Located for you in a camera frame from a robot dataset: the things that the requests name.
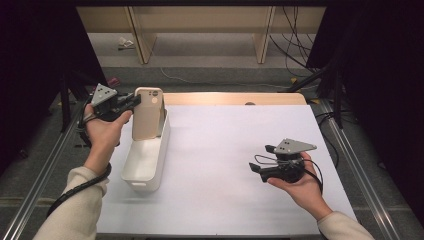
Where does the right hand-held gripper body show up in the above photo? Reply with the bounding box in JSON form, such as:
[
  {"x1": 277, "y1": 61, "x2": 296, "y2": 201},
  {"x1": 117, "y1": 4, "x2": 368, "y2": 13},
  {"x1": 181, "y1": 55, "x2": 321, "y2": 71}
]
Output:
[{"x1": 259, "y1": 137, "x2": 318, "y2": 184}]

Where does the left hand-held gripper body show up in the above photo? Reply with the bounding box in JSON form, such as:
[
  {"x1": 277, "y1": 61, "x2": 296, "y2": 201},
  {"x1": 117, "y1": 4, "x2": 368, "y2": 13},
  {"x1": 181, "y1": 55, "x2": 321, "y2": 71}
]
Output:
[{"x1": 89, "y1": 83, "x2": 136, "y2": 123}]

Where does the beige phone case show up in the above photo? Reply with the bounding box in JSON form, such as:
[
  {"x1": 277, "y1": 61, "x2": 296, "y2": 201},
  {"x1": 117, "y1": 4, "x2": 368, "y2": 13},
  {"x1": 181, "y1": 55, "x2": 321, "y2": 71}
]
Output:
[{"x1": 131, "y1": 86, "x2": 165, "y2": 141}]

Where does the white plastic storage bin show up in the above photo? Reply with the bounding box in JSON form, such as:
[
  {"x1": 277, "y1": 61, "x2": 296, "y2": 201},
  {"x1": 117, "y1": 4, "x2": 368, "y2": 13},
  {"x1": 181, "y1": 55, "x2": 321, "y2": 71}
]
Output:
[{"x1": 120, "y1": 106, "x2": 172, "y2": 193}]

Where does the person's left hand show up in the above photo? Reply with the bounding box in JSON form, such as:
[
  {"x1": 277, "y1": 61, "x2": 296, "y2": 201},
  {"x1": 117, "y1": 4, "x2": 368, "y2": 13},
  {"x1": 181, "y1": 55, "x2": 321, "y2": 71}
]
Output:
[{"x1": 82, "y1": 103, "x2": 134, "y2": 176}]

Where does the person's right hand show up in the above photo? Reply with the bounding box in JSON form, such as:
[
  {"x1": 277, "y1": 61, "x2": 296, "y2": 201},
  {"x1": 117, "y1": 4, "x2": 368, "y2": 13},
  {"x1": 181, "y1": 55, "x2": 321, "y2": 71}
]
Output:
[{"x1": 267, "y1": 151, "x2": 334, "y2": 222}]

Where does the white table cover sheet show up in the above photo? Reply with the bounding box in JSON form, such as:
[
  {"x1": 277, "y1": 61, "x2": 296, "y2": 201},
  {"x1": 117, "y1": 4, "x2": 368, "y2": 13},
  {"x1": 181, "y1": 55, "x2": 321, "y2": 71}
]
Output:
[{"x1": 96, "y1": 104, "x2": 358, "y2": 237}]

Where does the crumpled white paper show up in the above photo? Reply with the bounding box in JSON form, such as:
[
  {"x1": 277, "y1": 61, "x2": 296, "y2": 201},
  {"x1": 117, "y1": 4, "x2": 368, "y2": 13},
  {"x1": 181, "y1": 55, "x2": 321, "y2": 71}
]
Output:
[{"x1": 117, "y1": 36, "x2": 135, "y2": 51}]

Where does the black curtain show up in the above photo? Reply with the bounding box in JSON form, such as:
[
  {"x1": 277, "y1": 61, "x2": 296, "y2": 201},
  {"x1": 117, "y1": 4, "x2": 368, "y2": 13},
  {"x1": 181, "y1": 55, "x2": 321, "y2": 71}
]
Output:
[
  {"x1": 306, "y1": 0, "x2": 424, "y2": 228},
  {"x1": 0, "y1": 0, "x2": 108, "y2": 174}
]

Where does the light wooden shelf unit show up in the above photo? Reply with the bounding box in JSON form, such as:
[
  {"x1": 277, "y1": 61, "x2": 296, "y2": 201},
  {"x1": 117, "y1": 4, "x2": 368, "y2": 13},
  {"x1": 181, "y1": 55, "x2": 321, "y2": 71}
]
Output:
[{"x1": 75, "y1": 5, "x2": 327, "y2": 65}]

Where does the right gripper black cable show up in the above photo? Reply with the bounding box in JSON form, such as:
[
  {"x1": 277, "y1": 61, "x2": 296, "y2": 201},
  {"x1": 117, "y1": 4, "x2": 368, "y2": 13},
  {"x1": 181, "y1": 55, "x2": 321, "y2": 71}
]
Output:
[{"x1": 301, "y1": 158, "x2": 324, "y2": 194}]

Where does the aluminium floor rail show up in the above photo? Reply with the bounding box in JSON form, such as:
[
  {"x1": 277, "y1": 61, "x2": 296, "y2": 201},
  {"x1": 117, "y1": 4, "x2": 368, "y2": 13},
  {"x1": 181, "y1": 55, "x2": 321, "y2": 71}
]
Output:
[
  {"x1": 318, "y1": 99, "x2": 401, "y2": 240},
  {"x1": 1, "y1": 99, "x2": 88, "y2": 240}
]

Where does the bundle of black cables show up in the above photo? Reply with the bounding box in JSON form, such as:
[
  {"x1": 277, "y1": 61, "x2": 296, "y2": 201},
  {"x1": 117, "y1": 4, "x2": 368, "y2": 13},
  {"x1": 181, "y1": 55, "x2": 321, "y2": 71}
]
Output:
[{"x1": 269, "y1": 5, "x2": 321, "y2": 79}]

